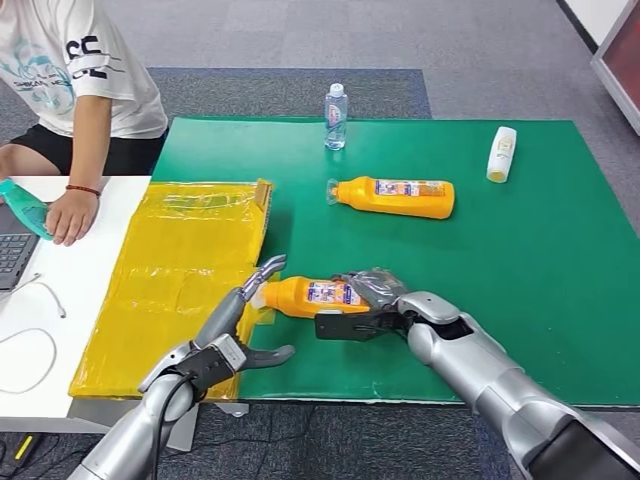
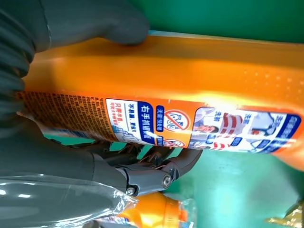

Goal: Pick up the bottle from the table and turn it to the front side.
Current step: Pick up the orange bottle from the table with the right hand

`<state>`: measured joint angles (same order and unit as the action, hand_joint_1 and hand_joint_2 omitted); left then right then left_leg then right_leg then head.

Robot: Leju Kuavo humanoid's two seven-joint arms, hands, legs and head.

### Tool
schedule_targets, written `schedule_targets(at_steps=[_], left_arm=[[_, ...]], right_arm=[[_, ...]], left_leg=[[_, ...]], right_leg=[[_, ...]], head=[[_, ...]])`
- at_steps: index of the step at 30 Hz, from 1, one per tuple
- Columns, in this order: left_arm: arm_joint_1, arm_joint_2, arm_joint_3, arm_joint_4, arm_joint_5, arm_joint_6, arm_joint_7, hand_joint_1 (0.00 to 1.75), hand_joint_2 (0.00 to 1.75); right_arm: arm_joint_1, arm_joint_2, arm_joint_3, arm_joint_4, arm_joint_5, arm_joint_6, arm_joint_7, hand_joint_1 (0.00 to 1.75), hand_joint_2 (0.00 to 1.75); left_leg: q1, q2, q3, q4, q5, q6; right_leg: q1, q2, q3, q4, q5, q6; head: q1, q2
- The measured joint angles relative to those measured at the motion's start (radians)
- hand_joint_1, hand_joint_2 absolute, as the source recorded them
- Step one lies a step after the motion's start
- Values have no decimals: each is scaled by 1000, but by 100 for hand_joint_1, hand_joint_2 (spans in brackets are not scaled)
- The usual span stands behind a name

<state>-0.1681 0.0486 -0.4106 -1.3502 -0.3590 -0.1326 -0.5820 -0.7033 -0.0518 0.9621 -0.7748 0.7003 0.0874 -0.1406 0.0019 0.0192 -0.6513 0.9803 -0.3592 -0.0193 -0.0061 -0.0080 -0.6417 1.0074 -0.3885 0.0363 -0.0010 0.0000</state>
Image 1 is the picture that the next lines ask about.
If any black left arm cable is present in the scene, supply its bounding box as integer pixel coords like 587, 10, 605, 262
152, 372, 197, 480

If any person's hand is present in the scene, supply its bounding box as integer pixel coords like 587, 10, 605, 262
45, 189, 100, 248

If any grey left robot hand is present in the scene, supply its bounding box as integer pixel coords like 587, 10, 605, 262
192, 254, 297, 371

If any small white bottle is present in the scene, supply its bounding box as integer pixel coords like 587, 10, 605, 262
486, 126, 518, 184

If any person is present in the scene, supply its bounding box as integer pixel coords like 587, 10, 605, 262
0, 0, 170, 248

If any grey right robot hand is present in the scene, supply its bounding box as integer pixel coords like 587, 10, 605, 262
332, 267, 410, 313

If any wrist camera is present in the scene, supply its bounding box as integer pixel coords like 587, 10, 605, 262
315, 309, 408, 344
182, 333, 248, 396

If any orange bottle with clear cap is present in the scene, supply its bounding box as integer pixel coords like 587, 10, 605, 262
250, 276, 373, 320
326, 176, 456, 221

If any teal green pouch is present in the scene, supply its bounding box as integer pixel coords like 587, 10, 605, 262
0, 178, 55, 242

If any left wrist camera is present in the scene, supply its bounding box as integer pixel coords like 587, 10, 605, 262
182, 333, 248, 396

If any clear plastic water bottle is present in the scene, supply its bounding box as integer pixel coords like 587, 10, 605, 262
324, 82, 349, 152

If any white framed red cabinet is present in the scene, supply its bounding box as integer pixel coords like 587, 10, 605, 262
591, 0, 640, 136

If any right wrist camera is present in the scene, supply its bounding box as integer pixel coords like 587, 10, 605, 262
315, 309, 408, 344

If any green table mat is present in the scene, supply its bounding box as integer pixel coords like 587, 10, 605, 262
149, 117, 640, 407

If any dark laptop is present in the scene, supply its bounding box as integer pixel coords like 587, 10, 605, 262
0, 201, 41, 293

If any thin white cable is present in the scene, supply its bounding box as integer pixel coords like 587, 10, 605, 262
0, 272, 67, 320
0, 327, 58, 397

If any yellow film covered cardboard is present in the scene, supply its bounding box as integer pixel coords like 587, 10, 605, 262
69, 178, 279, 403

